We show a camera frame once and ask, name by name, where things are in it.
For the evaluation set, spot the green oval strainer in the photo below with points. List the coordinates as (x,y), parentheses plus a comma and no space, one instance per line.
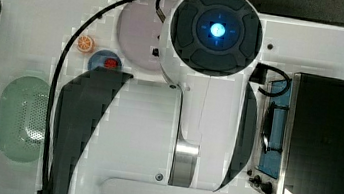
(23,111)

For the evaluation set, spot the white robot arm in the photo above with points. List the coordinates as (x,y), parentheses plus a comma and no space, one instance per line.
(192,126)

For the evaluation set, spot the orange slice toy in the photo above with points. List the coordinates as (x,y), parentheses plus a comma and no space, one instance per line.
(85,44)

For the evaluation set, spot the blue bowl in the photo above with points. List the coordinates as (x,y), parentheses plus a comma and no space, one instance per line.
(99,57)

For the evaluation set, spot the red strawberry in bowl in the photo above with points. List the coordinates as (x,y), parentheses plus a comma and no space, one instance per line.
(111,63)

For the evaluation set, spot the lilac round plate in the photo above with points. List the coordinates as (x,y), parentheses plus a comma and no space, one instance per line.
(138,31)

